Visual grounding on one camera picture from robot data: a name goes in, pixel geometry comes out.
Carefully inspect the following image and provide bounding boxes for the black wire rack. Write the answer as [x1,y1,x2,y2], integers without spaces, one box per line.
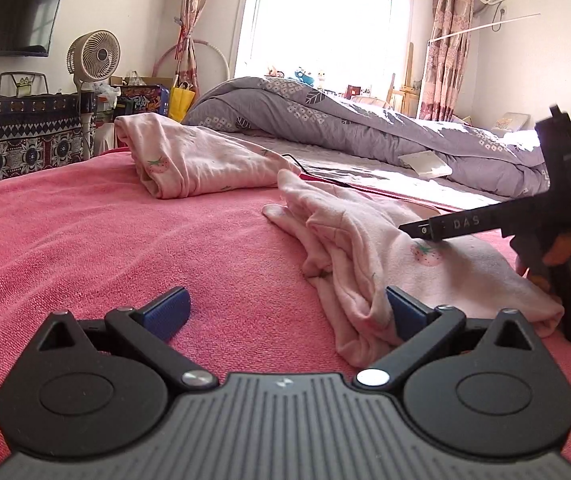
[0,72,50,98]

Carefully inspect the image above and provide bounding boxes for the window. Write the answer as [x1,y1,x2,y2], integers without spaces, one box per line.
[233,0,433,106]

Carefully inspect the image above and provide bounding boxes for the dark colourful printed bag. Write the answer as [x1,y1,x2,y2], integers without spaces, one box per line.
[114,85,171,122]

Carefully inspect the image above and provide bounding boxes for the pink strawberry pants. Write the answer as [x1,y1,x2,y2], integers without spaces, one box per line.
[262,169,565,368]

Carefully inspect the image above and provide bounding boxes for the person's right hand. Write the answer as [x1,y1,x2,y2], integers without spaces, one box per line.
[514,232,571,292]

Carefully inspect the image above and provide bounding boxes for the dark patterned cloth cover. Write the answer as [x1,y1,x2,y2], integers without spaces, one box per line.
[0,94,97,184]

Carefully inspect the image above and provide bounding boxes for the wooden easel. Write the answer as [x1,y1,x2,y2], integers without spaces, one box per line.
[385,42,419,111]

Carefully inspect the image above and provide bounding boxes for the black cable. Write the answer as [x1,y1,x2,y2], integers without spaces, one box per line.
[282,153,366,192]

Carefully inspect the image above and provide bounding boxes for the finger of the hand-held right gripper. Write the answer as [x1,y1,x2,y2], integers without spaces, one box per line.
[398,216,441,240]

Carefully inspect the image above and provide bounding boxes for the yellow bag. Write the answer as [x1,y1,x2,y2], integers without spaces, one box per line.
[168,74,197,123]

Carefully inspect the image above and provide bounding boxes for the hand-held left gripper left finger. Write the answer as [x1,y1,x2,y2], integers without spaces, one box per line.
[38,286,217,393]

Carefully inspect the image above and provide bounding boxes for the beige desk fan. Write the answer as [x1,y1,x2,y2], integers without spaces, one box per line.
[67,30,121,161]

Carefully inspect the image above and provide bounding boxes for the pink hula hoop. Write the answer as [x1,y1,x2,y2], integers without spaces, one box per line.
[152,42,230,91]

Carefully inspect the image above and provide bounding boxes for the white patterned box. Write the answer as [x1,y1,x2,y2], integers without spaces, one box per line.
[489,111,532,134]

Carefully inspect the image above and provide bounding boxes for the white plastic bag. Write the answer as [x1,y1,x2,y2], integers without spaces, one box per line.
[93,82,122,111]

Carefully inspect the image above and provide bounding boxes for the pink floral curtain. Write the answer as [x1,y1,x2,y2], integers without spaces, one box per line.
[174,0,216,103]
[418,0,481,122]

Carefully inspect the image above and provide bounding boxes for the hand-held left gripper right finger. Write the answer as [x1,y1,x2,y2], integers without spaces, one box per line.
[354,285,539,391]

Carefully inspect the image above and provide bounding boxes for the purple floral quilt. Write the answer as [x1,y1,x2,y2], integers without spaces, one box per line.
[183,76,551,198]

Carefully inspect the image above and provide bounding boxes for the pink printed shirt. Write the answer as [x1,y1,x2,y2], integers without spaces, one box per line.
[114,112,302,200]

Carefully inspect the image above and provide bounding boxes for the pink towel blanket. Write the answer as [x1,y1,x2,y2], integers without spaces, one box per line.
[0,147,571,466]

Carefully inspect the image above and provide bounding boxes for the white clothes rail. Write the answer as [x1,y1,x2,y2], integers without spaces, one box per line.
[423,12,541,118]

